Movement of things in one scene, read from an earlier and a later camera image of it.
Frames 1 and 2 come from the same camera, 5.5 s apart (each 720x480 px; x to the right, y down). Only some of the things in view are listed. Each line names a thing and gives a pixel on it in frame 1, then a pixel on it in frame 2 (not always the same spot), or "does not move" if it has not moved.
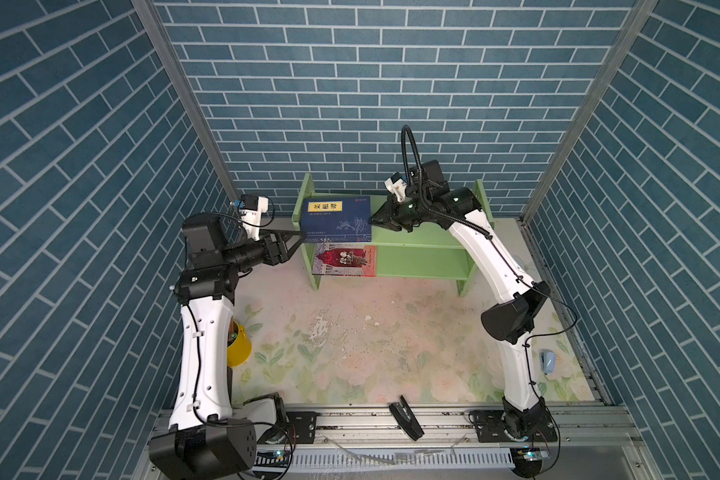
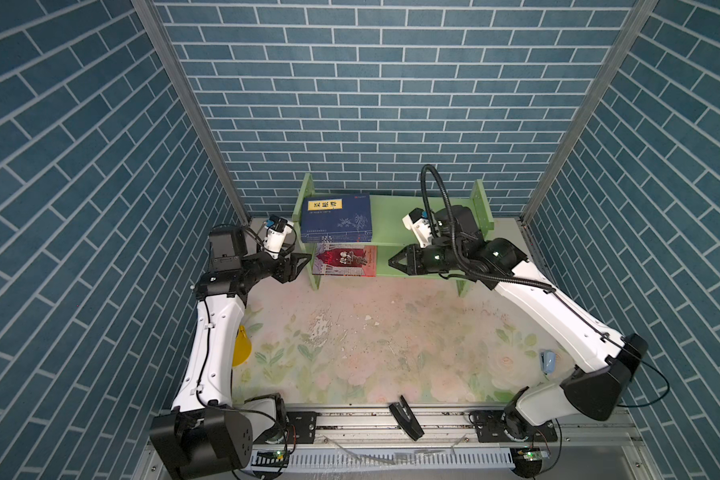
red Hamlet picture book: [344, 259] does not move
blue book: [336, 219] does not move
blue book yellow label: [337, 238] does not move
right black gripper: [389, 219] to [412, 263]
